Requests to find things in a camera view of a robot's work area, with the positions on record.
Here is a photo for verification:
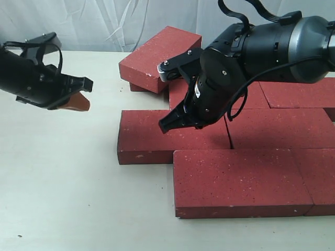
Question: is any red brick front large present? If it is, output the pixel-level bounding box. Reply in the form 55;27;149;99
173;149;314;219

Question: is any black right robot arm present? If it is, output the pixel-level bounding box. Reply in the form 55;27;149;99
157;12;334;133

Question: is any black cable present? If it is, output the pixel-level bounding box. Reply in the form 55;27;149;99
3;40;63;76
217;0;328;122

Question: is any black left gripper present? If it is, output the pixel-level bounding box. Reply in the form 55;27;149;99
1;47;93;112

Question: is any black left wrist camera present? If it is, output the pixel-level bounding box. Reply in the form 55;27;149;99
20;32;61;65

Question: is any black left cable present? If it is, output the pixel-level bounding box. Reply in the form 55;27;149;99
3;40;63;76

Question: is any red brick lifted front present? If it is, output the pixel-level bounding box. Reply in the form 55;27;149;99
117;110;231;165

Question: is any black right cable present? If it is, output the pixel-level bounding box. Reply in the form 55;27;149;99
217;0;328;122

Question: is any red brick pushed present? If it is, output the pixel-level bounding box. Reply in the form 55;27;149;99
169;79;269;110

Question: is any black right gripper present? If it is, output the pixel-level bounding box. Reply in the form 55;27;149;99
159;49;247;133

